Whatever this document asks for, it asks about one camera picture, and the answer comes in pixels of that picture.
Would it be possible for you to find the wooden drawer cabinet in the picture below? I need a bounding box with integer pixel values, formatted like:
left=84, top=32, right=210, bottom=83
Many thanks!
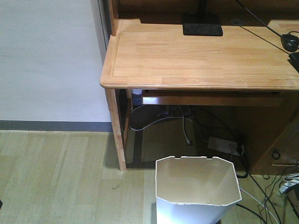
left=251, top=116, right=299, bottom=175

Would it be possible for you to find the black keyboard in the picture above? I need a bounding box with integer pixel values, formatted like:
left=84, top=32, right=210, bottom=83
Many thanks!
left=289, top=52, right=299, bottom=72

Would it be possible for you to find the black cable on floor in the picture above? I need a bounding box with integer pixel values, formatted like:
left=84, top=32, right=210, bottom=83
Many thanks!
left=235, top=154, right=299, bottom=224

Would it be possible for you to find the white power strip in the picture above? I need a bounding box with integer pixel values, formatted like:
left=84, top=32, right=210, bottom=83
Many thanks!
left=208, top=137, right=240, bottom=156

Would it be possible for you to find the light wooden desk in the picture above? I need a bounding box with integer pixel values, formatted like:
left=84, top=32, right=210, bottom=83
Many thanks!
left=100, top=0, right=299, bottom=174

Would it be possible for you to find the white plastic trash bin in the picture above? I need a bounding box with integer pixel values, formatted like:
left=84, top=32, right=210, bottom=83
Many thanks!
left=156, top=156, right=242, bottom=224

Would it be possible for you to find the white cable under desk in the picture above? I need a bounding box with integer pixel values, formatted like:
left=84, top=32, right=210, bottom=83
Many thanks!
left=129, top=104, right=210, bottom=146

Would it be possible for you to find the black computer mouse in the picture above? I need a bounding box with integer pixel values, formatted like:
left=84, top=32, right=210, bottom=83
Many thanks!
left=280, top=34, right=299, bottom=52

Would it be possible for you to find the black monitor stand base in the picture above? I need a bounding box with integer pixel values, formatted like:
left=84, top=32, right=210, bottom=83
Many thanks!
left=181, top=0, right=223, bottom=37

